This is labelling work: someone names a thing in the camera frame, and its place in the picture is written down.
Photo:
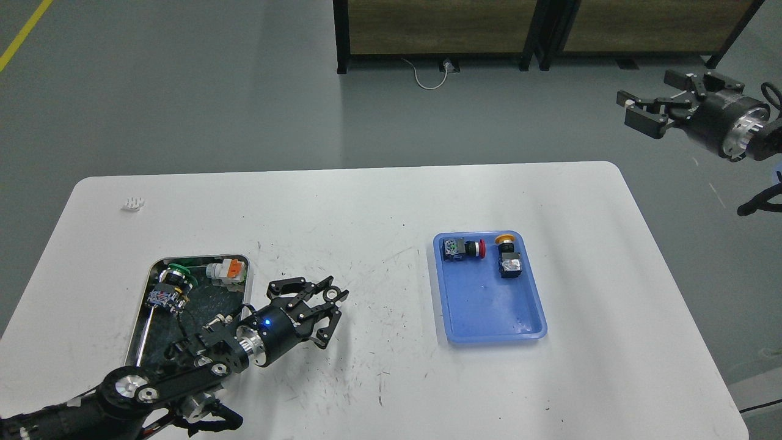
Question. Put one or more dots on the blue plastic tray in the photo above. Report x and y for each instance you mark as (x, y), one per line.
(478, 306)

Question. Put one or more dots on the orange white connector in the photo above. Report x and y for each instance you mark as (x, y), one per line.
(229, 272)

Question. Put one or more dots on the black gear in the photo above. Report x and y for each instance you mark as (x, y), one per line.
(332, 294)

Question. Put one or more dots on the yellow push button switch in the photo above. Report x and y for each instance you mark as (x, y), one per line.
(510, 264)

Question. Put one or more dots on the red push button switch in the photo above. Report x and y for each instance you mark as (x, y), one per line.
(457, 249)

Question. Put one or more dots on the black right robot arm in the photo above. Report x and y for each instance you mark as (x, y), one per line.
(714, 112)

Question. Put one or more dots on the right wooden cabinet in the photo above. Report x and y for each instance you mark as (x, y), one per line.
(632, 29)

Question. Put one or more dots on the left wooden cabinet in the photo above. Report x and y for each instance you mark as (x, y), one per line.
(440, 30)

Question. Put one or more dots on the small white plastic clip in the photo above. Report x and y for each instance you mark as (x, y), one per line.
(133, 204)

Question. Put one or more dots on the silver metal tray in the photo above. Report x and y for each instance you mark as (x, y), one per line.
(189, 316)

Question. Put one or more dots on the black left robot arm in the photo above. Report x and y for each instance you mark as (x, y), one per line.
(138, 402)

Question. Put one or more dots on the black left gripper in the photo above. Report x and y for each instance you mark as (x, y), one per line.
(274, 330)

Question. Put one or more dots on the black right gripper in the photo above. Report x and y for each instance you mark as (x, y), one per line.
(726, 122)

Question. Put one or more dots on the green push button switch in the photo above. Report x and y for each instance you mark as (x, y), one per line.
(171, 289)

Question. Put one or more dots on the wooden cabinet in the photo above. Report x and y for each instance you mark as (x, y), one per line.
(632, 29)
(440, 30)

